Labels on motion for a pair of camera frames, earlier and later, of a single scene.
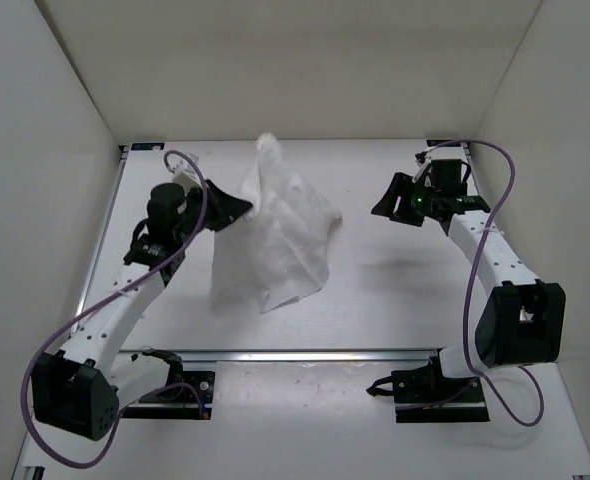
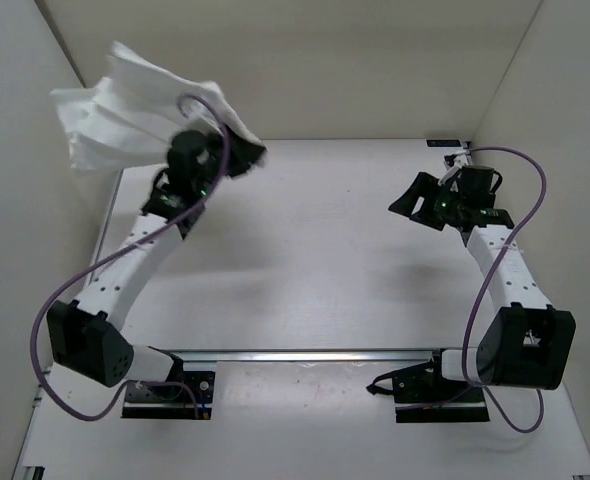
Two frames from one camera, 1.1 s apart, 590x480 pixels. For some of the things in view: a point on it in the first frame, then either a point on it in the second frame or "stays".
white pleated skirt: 277,253 -> 128,120
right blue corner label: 433,143 stays
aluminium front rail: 308,355 stays
